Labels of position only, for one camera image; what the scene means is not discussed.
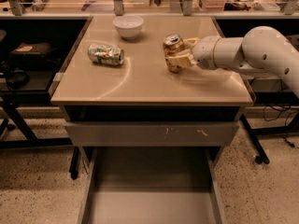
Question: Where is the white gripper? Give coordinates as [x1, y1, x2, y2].
[165, 36, 221, 70]

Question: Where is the orange soda can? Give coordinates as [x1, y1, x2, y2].
[163, 34, 185, 73]

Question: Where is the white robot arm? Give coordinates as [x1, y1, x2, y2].
[163, 26, 299, 96]

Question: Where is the crushed green silver can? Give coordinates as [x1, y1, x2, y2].
[87, 43, 124, 66]

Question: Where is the grey drawer cabinet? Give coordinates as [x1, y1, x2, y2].
[47, 13, 257, 224]

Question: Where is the closed grey top drawer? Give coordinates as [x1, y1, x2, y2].
[65, 121, 239, 147]

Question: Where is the open grey middle drawer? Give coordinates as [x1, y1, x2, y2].
[77, 147, 228, 224]

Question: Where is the white ceramic bowl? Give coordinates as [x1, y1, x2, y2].
[113, 15, 144, 39]

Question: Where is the black bag on shelf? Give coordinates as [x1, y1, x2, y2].
[9, 43, 56, 65]

